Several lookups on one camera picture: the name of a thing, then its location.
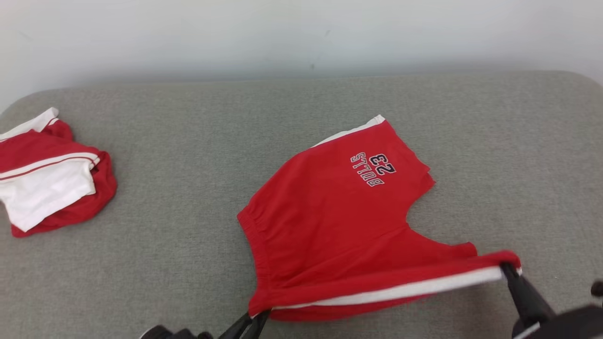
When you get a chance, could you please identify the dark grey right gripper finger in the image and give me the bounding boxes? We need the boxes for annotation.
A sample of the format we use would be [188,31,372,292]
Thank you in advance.
[499,262,557,326]

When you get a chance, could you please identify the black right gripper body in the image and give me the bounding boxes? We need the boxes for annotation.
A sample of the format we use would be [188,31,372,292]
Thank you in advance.
[512,305,603,339]

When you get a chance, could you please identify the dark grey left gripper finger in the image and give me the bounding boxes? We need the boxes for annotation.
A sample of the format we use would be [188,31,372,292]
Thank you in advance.
[219,312,255,339]
[242,309,272,339]

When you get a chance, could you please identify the red shorts with white stripes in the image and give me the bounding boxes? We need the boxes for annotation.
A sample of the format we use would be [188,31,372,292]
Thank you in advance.
[236,114,522,323]

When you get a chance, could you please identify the red jersey with white sleeves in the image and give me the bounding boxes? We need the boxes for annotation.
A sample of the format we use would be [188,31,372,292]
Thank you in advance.
[0,107,118,238]

